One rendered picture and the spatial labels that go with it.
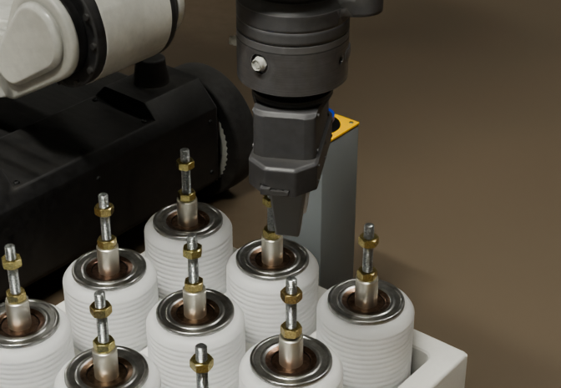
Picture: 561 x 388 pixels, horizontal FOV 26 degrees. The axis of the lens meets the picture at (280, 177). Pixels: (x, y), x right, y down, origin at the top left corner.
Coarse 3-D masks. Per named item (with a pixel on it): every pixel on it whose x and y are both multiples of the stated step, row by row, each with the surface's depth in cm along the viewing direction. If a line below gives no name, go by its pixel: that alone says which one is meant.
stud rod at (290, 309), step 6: (288, 282) 106; (294, 282) 106; (288, 288) 106; (294, 288) 106; (288, 306) 107; (294, 306) 107; (288, 312) 108; (294, 312) 108; (288, 318) 108; (294, 318) 108; (288, 324) 108; (294, 324) 108
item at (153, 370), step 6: (150, 360) 111; (66, 366) 110; (150, 366) 110; (156, 366) 111; (60, 372) 110; (150, 372) 110; (156, 372) 110; (60, 378) 109; (150, 378) 109; (156, 378) 109; (54, 384) 109; (60, 384) 108; (144, 384) 108; (150, 384) 108; (156, 384) 109
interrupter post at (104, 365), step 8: (96, 352) 107; (112, 352) 107; (96, 360) 107; (104, 360) 107; (112, 360) 108; (96, 368) 108; (104, 368) 108; (112, 368) 108; (96, 376) 109; (104, 376) 108; (112, 376) 108
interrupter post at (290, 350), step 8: (280, 336) 109; (280, 344) 109; (288, 344) 109; (296, 344) 109; (280, 352) 110; (288, 352) 109; (296, 352) 109; (280, 360) 110; (288, 360) 110; (296, 360) 110; (288, 368) 110
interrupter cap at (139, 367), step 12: (120, 348) 112; (72, 360) 110; (84, 360) 110; (120, 360) 111; (132, 360) 110; (144, 360) 110; (72, 372) 109; (84, 372) 109; (120, 372) 110; (132, 372) 109; (144, 372) 109; (72, 384) 108; (84, 384) 108; (96, 384) 108; (108, 384) 108; (120, 384) 108; (132, 384) 108
